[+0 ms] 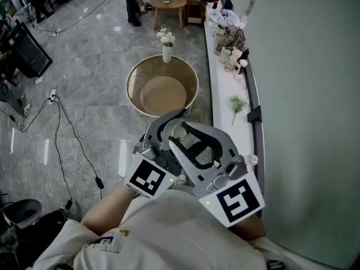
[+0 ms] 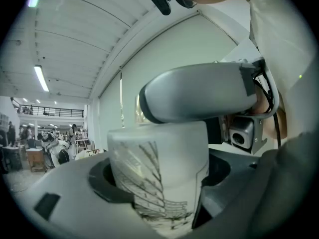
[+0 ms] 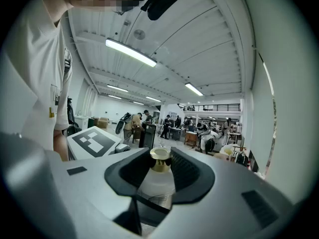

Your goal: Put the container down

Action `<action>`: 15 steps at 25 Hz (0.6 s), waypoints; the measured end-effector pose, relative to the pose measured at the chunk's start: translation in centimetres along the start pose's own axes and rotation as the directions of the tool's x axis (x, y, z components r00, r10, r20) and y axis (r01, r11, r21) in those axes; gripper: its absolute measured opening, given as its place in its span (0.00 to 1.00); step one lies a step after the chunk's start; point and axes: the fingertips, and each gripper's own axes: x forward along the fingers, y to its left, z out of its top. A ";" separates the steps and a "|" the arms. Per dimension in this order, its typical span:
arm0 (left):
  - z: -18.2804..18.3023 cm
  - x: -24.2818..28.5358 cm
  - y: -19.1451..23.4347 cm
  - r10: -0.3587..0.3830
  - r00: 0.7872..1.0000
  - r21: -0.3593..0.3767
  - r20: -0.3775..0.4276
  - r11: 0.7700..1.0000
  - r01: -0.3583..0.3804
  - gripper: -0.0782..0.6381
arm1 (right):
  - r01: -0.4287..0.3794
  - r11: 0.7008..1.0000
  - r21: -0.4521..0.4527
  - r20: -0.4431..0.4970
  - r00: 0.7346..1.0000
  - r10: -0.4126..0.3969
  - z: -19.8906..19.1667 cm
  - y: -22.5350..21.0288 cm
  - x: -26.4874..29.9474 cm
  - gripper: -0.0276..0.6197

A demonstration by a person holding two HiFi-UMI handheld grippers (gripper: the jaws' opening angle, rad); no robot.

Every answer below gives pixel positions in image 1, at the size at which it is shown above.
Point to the white cup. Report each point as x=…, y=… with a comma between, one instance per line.
x=224, y=54
x=243, y=63
x=236, y=53
x=230, y=64

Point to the black monitor screen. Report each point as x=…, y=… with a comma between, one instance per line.
x=25, y=52

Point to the person's left forearm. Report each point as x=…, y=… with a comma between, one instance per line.
x=104, y=215

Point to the beige bag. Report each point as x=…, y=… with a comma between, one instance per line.
x=218, y=42

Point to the person's right forearm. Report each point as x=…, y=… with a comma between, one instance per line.
x=247, y=228

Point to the grey plastic container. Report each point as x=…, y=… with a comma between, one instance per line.
x=19, y=211

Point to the clear plastic bottle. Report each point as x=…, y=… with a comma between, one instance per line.
x=251, y=159

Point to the white cloth pile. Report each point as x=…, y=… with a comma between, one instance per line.
x=226, y=20

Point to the black power adapter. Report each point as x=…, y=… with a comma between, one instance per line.
x=99, y=182
x=68, y=204

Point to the small round object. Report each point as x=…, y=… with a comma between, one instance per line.
x=178, y=132

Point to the pink cloth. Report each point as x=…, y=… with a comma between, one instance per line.
x=238, y=79

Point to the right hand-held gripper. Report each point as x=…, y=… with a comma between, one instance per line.
x=236, y=200

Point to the black window frame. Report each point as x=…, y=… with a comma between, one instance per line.
x=256, y=139

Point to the white flower bouquet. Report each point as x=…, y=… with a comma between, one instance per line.
x=166, y=38

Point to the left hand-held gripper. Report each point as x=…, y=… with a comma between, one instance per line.
x=146, y=176

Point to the person's white sneaker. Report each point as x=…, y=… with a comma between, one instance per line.
x=180, y=179

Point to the dark cola bottle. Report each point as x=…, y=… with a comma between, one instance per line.
x=215, y=2

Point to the green artificial flower sprig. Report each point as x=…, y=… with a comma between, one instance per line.
x=238, y=104

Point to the brown plaid cloth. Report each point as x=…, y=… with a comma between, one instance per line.
x=234, y=38

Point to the brown wooden stool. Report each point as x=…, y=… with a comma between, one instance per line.
x=196, y=4

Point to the round glass side table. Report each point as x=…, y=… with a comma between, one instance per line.
x=180, y=69

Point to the white ceramic vase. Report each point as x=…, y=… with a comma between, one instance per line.
x=166, y=55

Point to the light wooden side table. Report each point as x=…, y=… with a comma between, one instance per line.
x=177, y=3

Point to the white power strip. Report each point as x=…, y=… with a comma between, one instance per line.
x=52, y=96

